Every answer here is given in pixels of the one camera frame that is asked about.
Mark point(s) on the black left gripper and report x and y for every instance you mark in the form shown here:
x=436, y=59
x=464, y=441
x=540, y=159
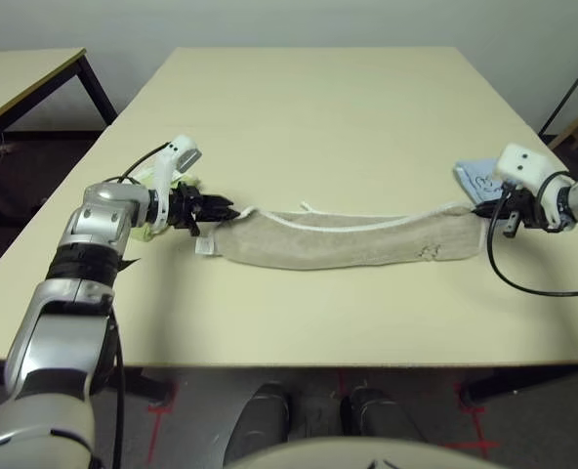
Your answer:
x=186, y=207

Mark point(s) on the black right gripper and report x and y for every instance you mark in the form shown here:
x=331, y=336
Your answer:
x=521, y=210

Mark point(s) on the beige towel with white trim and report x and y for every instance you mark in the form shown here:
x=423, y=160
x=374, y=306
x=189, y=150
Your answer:
x=342, y=244

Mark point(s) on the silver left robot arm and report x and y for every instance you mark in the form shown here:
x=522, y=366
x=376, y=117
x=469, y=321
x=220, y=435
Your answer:
x=98, y=215

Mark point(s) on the folded blue towel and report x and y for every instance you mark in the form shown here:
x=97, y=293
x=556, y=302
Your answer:
x=474, y=178

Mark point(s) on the folded green towel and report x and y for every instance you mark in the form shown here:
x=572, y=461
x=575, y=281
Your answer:
x=144, y=234

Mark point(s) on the black tripod stand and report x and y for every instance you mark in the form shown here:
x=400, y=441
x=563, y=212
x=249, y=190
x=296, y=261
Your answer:
x=569, y=93

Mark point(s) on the dark robot left foot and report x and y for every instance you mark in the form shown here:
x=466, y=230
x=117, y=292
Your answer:
x=262, y=417

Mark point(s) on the dark robot foot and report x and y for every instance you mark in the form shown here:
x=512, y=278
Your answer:
x=374, y=415
x=262, y=417

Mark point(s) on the dark robot right foot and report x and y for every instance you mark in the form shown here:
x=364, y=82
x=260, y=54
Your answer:
x=374, y=415

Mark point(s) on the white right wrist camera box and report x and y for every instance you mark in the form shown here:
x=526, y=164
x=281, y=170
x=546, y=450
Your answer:
x=518, y=163

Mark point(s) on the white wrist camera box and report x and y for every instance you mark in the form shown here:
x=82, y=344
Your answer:
x=186, y=151
x=518, y=163

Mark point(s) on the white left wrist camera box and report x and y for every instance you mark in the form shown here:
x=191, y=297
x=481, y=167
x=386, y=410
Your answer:
x=186, y=151

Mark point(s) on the side table with black frame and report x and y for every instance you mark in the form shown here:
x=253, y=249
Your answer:
x=20, y=78

